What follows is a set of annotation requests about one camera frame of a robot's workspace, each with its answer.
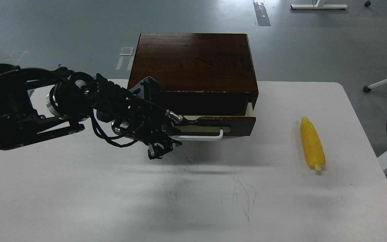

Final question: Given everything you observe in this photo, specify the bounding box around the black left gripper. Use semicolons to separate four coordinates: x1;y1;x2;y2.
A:
93;84;182;160

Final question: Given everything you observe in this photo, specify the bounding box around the wooden drawer with white handle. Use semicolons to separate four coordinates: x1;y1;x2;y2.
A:
171;102;256;141

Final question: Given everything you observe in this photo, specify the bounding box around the yellow corn cob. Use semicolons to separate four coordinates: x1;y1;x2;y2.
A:
300;116;326;171

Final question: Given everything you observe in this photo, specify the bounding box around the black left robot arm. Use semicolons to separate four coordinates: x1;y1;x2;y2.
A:
0;64;184;159

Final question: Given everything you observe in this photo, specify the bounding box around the dark wooden drawer cabinet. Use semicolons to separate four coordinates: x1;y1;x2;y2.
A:
128;33;259;116

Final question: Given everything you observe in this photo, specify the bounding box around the white chair leg with caster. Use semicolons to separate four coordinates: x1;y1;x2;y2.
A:
362;79;387;93

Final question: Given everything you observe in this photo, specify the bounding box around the white desk leg base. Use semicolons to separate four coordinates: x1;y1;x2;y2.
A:
290;0;348;10

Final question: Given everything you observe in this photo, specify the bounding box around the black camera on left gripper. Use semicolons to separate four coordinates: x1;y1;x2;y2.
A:
128;76;162;106

